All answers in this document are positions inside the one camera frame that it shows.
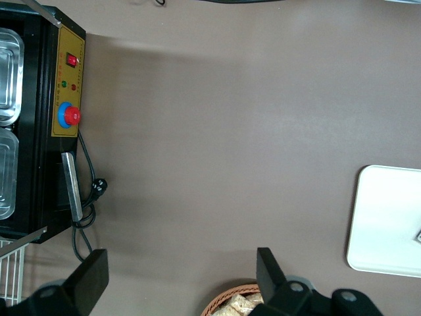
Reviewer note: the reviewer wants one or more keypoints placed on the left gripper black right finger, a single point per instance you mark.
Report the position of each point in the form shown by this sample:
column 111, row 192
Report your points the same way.
column 273, row 283

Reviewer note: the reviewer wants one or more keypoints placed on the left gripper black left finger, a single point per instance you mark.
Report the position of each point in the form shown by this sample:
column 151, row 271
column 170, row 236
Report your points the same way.
column 85, row 279

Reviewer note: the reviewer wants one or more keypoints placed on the beige plastic tray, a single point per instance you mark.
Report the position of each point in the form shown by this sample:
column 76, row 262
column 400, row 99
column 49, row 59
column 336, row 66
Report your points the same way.
column 385, row 220

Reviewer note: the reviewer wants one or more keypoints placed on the clear packet crispy snack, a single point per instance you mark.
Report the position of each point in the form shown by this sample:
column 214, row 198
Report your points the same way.
column 227, row 311
column 241, row 303
column 256, row 298

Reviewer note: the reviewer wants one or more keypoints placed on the round wicker basket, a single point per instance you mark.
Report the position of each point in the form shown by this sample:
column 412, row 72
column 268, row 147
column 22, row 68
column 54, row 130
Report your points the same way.
column 218, row 298

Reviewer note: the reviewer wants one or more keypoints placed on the steel food container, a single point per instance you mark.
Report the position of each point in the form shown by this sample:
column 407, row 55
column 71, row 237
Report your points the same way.
column 8, row 174
column 11, row 75

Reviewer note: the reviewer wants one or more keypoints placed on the red emergency stop button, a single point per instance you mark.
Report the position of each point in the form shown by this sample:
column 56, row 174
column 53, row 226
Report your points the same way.
column 71, row 115

